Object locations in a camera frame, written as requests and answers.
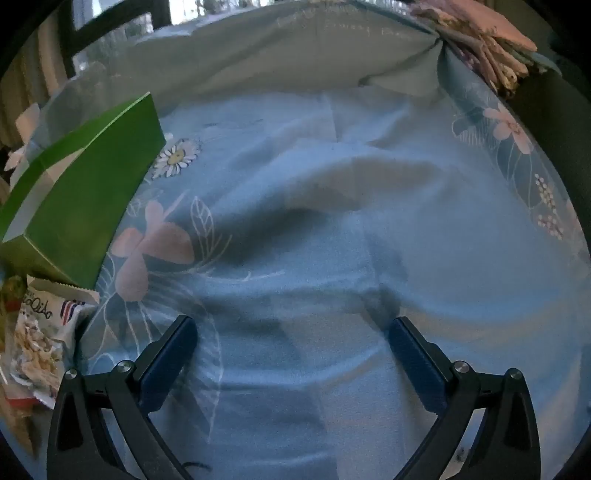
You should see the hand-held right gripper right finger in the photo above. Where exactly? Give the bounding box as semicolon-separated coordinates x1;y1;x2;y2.
389;316;542;480

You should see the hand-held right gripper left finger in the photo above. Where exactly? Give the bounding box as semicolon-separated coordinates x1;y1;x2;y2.
46;315;199;480

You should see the white popcorn snack packet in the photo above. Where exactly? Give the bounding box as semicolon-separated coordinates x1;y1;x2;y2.
9;274;100;411

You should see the green cardboard box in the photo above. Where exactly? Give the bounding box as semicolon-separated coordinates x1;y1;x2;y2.
0;91;166;289

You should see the blue floral blanket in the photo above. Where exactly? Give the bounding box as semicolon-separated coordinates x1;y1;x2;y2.
7;2;589;480

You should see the beige curtain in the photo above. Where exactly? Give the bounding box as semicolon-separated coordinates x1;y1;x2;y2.
0;14;65;148

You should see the folded floral cloth pile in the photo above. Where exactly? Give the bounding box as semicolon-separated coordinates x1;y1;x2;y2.
409;0;561;97

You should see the black window frame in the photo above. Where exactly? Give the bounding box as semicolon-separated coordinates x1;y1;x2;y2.
60;0;259;79

